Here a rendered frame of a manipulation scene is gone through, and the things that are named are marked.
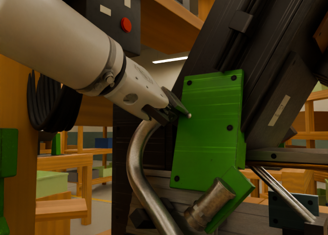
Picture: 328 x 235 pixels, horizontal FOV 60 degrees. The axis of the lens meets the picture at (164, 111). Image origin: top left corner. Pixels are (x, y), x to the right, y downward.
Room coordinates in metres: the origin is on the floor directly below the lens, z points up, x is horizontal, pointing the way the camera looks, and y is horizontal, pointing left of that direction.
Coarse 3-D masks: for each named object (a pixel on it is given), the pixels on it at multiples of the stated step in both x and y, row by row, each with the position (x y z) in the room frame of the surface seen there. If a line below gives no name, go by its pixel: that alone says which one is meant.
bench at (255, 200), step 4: (244, 200) 1.23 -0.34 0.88; (248, 200) 1.23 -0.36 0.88; (252, 200) 1.23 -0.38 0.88; (256, 200) 1.23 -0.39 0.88; (260, 200) 1.23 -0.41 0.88; (264, 200) 1.23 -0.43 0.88; (264, 204) 1.17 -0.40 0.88; (320, 208) 1.11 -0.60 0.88; (324, 208) 1.11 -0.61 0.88; (320, 212) 1.05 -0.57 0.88; (324, 212) 1.05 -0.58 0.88; (104, 232) 0.84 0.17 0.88; (108, 232) 0.84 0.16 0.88
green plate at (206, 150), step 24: (216, 72) 0.50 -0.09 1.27; (240, 72) 0.48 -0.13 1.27; (192, 96) 0.52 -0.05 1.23; (216, 96) 0.49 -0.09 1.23; (240, 96) 0.47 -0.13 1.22; (192, 120) 0.50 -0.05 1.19; (216, 120) 0.48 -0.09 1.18; (240, 120) 0.46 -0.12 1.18; (192, 144) 0.49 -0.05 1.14; (216, 144) 0.47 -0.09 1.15; (240, 144) 0.50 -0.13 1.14; (192, 168) 0.48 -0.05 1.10; (216, 168) 0.46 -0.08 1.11; (240, 168) 0.50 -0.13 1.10
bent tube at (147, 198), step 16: (144, 128) 0.52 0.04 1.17; (144, 144) 0.53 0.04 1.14; (128, 160) 0.52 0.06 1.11; (128, 176) 0.51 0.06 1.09; (144, 176) 0.51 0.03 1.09; (144, 192) 0.48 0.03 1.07; (144, 208) 0.48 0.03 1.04; (160, 208) 0.46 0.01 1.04; (160, 224) 0.45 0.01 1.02; (176, 224) 0.45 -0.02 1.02
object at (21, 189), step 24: (0, 72) 0.51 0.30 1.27; (24, 72) 0.55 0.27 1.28; (0, 96) 0.51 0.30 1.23; (24, 96) 0.55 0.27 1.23; (0, 120) 0.51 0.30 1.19; (24, 120) 0.55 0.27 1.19; (24, 144) 0.55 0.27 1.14; (24, 168) 0.55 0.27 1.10; (24, 192) 0.55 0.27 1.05; (24, 216) 0.56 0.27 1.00
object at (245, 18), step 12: (252, 0) 0.47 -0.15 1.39; (264, 0) 0.46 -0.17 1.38; (240, 12) 0.46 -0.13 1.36; (252, 12) 0.45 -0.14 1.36; (240, 24) 0.46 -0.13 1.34; (252, 24) 0.46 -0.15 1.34; (228, 36) 0.47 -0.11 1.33; (240, 36) 0.46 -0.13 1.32; (228, 48) 0.49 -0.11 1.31; (240, 48) 0.48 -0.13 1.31; (216, 60) 0.49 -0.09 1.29; (228, 60) 0.47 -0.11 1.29
